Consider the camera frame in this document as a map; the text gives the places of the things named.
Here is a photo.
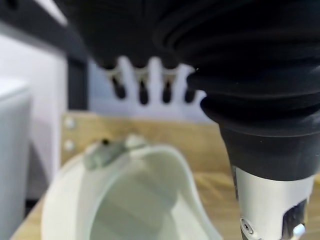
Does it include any white cabinet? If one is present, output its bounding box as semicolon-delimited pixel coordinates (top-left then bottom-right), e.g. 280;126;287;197
0;78;33;240

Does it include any black frame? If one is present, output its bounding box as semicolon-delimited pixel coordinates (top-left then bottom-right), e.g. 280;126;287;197
0;0;91;111

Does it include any white slipper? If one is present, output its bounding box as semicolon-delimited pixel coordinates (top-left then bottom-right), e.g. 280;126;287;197
41;134;222;240

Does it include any wooden shoe rack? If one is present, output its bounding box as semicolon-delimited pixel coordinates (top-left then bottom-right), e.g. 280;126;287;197
9;111;320;240

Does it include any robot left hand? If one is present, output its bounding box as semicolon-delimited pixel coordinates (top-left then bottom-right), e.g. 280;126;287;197
53;0;320;240

